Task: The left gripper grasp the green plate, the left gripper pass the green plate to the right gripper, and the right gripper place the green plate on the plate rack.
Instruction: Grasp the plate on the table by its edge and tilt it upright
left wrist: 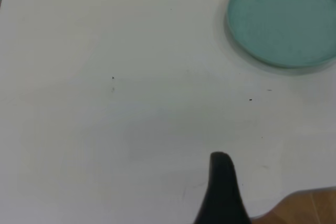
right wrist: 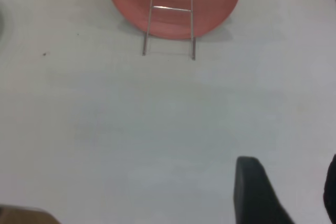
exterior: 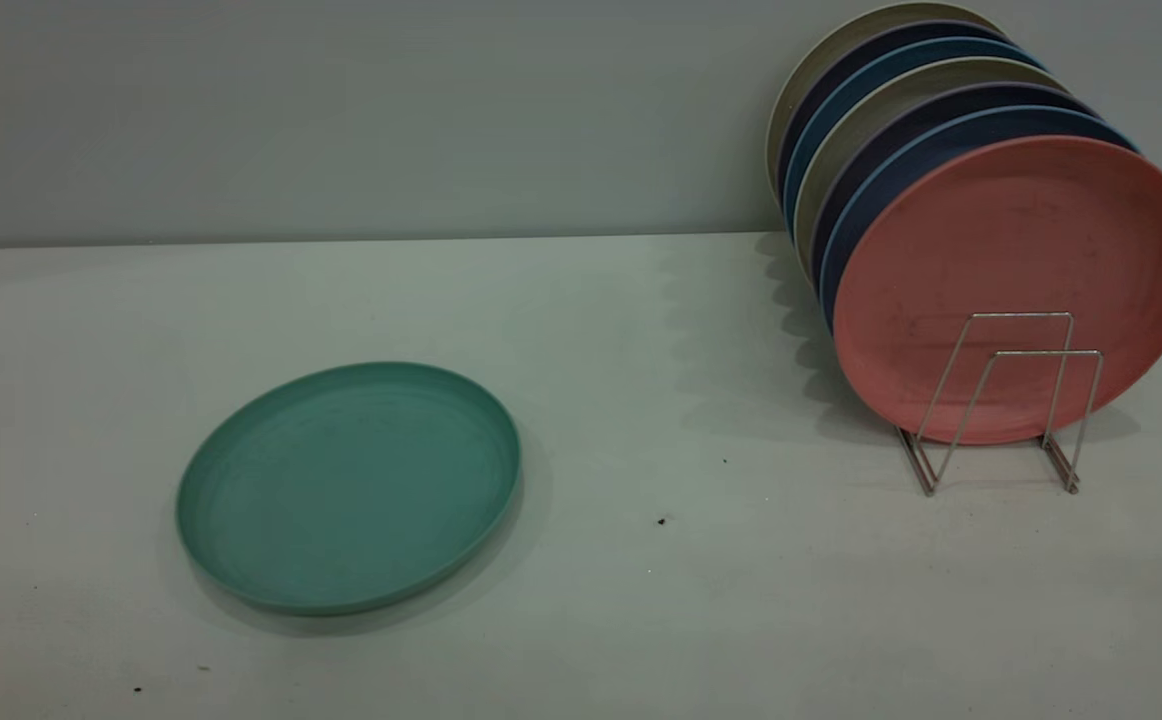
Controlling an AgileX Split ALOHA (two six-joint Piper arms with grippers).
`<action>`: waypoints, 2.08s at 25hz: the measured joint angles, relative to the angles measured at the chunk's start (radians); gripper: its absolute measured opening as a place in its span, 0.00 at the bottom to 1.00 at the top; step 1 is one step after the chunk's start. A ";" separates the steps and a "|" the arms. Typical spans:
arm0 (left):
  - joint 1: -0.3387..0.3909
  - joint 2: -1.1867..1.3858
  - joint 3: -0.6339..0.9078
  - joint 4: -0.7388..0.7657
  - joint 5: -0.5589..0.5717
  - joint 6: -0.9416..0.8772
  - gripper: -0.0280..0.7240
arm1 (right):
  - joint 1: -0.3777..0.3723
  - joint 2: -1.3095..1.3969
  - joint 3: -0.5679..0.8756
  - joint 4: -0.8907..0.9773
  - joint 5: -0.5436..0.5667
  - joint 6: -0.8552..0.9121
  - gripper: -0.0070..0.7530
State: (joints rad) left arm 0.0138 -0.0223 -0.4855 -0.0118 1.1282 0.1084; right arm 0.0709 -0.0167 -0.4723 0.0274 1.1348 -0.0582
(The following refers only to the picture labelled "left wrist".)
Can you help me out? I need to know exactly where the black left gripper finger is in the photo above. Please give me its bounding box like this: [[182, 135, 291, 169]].
[[193, 152, 254, 224]]

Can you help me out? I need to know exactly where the green round plate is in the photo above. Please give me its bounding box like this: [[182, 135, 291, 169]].
[[225, 0, 336, 75]]

